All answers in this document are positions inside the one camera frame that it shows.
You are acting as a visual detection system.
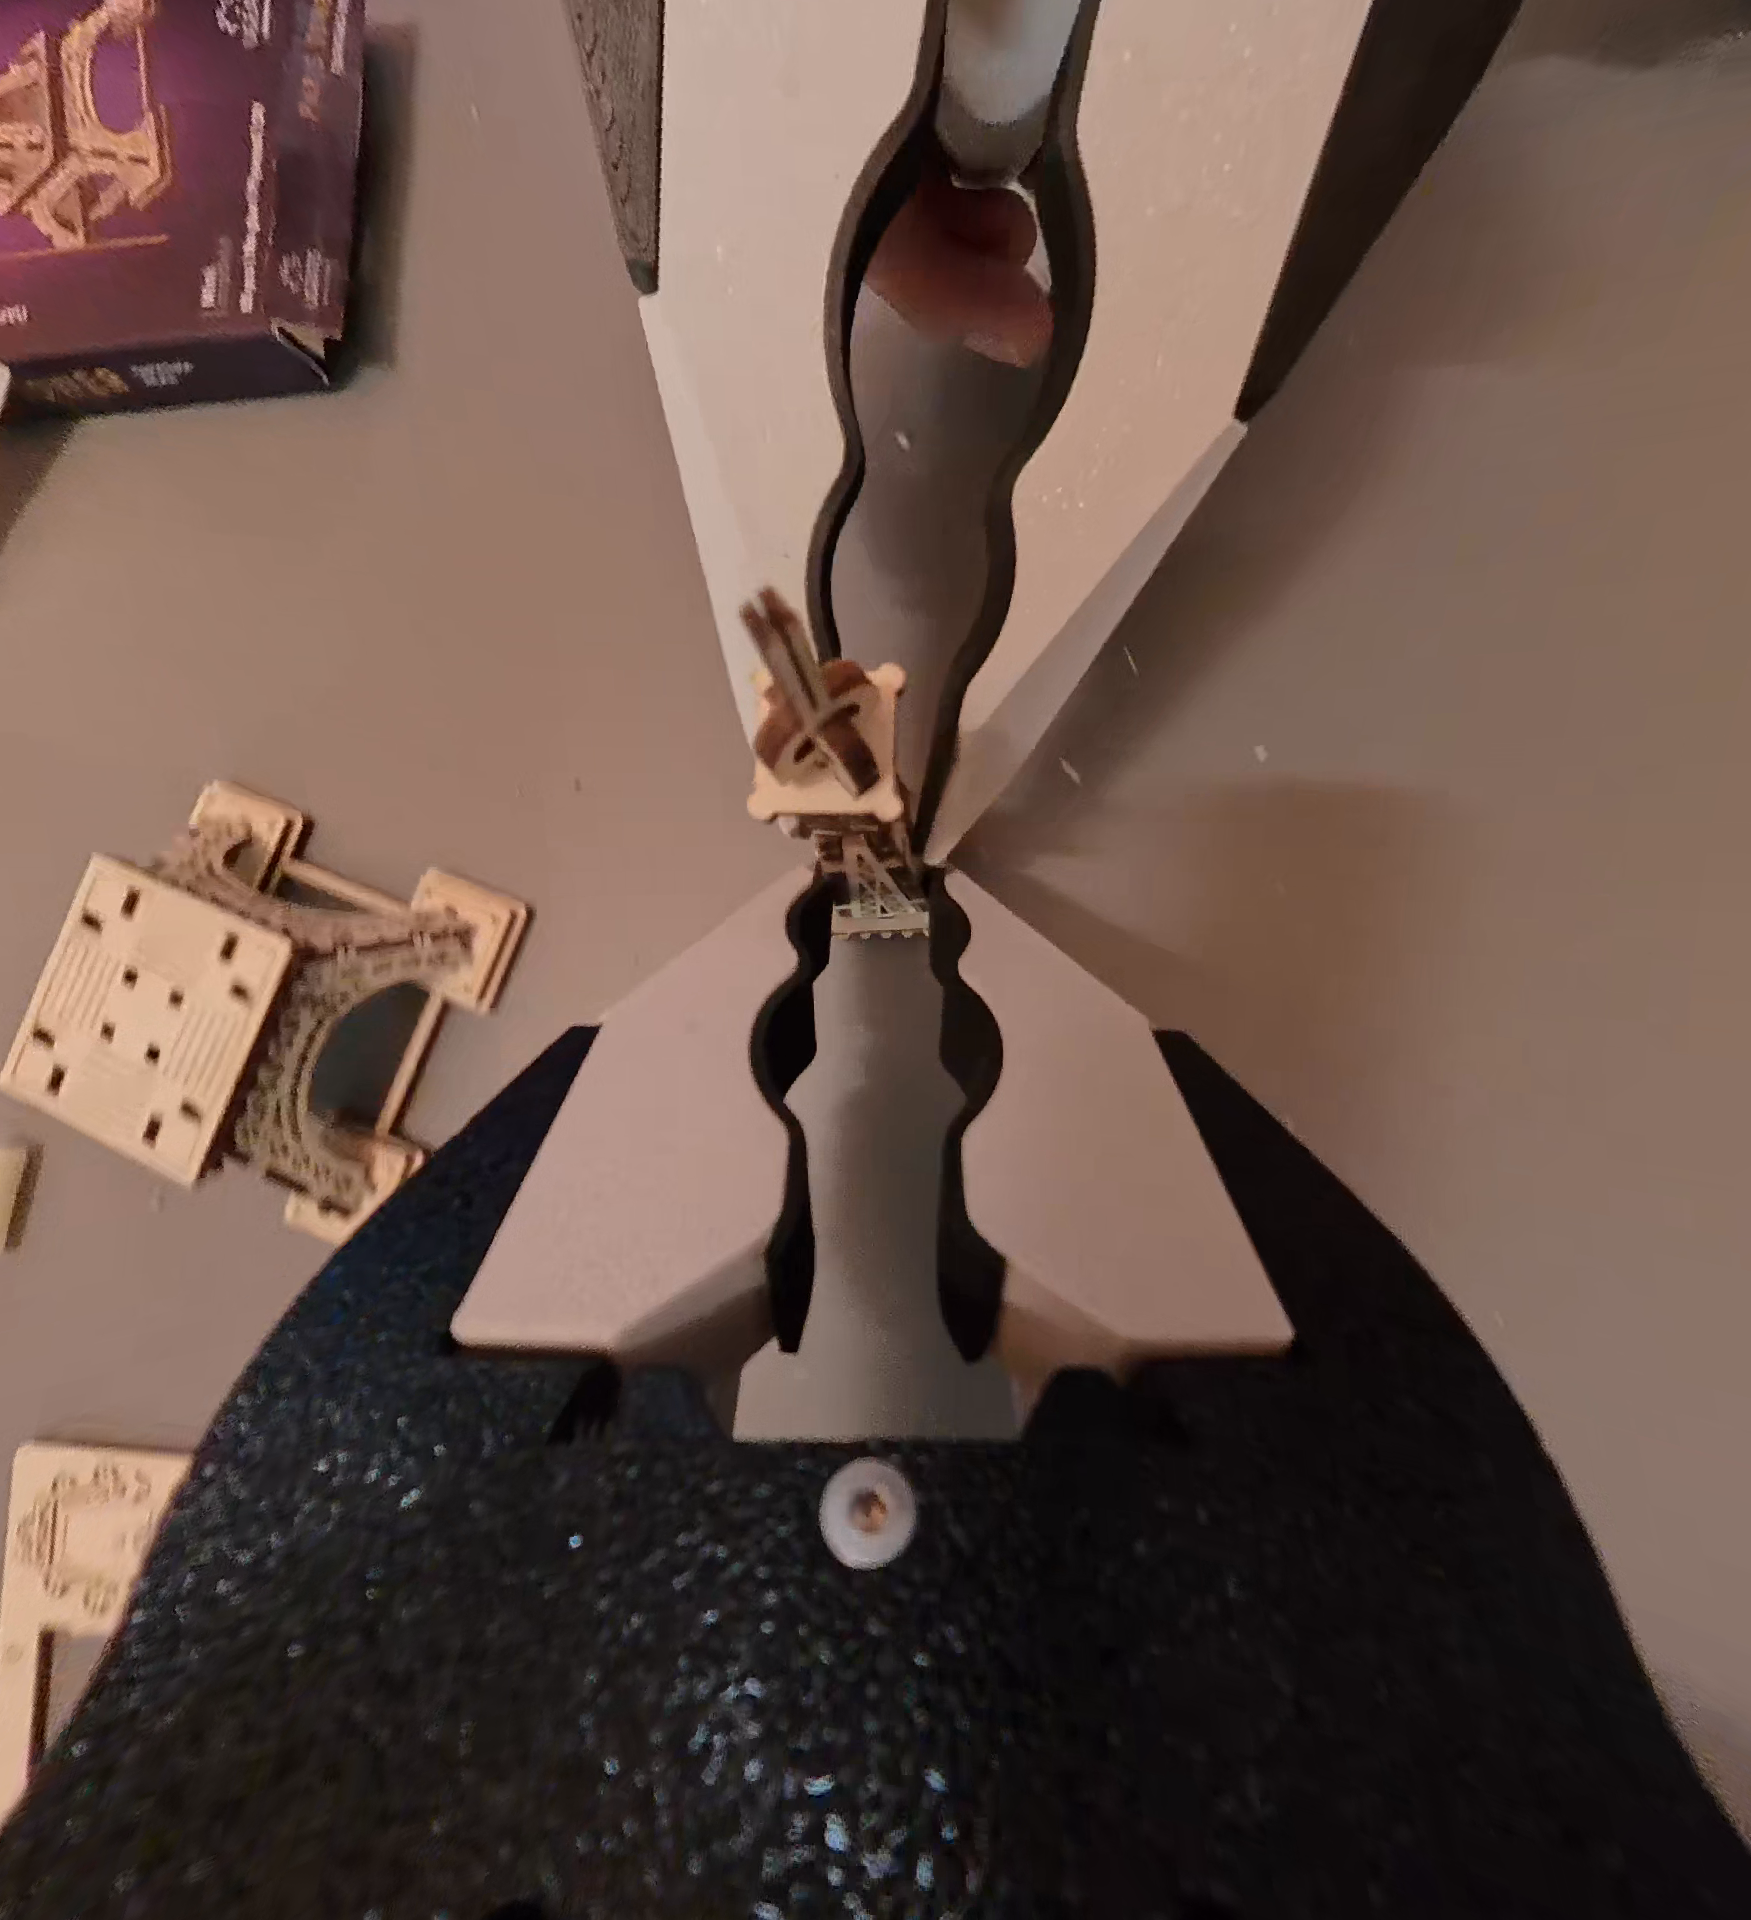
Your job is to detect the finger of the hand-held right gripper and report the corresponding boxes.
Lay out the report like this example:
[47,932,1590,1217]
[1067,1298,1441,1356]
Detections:
[638,0,951,693]
[917,0,1375,873]

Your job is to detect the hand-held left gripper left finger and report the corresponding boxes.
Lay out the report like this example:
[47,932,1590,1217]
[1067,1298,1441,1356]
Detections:
[450,871,834,1376]

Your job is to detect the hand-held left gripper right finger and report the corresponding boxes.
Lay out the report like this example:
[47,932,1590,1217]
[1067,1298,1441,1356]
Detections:
[932,871,1296,1384]

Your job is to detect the wooden tower model spire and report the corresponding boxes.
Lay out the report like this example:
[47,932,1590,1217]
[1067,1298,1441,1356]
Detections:
[743,588,940,945]

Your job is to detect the person's right hand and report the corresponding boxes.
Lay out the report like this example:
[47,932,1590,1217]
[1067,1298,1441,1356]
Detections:
[875,181,1056,365]

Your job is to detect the wooden tower model base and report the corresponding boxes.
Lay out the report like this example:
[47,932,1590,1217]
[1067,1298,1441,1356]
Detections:
[0,779,531,1248]

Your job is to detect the purple model kit box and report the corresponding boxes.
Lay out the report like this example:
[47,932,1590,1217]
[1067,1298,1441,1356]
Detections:
[0,0,367,414]

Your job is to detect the wooden parts sheet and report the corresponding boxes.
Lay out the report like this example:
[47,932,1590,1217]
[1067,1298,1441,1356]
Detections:
[0,1440,195,1848]

